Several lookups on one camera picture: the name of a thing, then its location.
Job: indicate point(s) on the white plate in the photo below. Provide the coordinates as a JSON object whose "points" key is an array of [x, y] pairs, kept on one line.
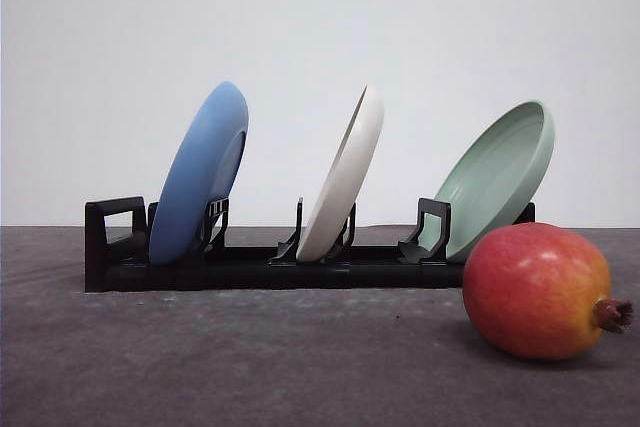
{"points": [[340, 189]]}

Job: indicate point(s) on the red pomegranate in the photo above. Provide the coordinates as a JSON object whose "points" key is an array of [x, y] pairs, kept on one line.
{"points": [[537, 289]]}

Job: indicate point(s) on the blue plate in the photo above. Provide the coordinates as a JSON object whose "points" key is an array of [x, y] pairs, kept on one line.
{"points": [[200, 175]]}

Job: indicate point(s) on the green plate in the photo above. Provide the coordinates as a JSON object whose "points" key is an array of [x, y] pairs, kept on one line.
{"points": [[504, 168]]}

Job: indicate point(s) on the black plastic dish rack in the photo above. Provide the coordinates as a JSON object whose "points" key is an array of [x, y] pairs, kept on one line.
{"points": [[117, 253]]}

